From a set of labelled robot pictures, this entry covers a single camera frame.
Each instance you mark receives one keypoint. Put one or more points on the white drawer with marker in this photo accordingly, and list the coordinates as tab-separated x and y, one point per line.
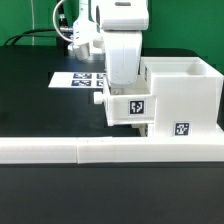
128	106

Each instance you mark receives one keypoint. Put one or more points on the white marker tag sheet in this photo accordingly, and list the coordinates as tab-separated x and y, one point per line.
76	80

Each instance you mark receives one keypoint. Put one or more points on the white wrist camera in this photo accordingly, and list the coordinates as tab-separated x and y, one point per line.
84	35

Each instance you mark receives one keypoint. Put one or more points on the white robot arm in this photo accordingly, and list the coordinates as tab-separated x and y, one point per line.
114	26

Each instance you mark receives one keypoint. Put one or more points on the white drawer cabinet box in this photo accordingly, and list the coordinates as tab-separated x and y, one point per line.
187	91

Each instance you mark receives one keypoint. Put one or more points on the white L-shaped fence wall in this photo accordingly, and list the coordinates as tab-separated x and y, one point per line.
95	150

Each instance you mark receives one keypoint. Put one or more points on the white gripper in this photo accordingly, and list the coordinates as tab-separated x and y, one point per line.
122	56

